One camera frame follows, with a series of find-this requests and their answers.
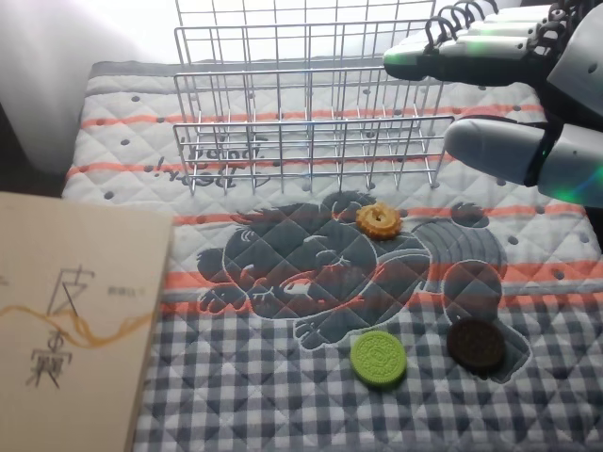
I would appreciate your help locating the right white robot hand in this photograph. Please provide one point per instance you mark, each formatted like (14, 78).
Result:
(494, 47)

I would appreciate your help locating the beige paperback book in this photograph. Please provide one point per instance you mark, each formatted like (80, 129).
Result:
(94, 245)

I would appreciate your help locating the yellow flower-shaped toy cookie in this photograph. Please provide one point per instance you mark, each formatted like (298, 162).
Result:
(379, 223)

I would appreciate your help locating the brown round toy cookie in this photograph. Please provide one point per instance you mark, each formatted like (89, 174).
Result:
(476, 346)

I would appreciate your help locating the green round toy cookie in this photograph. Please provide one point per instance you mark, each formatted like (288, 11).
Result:
(377, 358)

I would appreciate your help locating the grey quilt with bear print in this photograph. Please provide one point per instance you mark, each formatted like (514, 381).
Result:
(330, 414)

